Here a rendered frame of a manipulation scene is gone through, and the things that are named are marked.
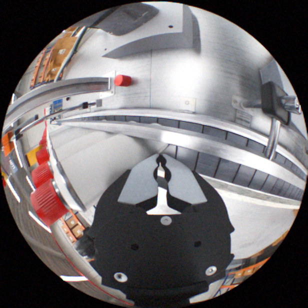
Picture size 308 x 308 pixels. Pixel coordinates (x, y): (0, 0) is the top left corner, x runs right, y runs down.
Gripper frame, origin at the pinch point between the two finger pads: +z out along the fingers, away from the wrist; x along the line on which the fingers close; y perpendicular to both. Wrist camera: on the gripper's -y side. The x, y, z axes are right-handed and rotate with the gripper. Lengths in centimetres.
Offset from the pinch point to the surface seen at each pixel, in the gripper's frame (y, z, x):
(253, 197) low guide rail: 3.8, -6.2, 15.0
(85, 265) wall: 431, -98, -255
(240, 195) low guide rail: 3.9, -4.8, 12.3
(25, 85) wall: -340, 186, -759
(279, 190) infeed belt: 3.0, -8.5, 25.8
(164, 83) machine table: -11.1, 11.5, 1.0
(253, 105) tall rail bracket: -8.7, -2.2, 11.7
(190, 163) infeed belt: 3.1, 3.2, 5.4
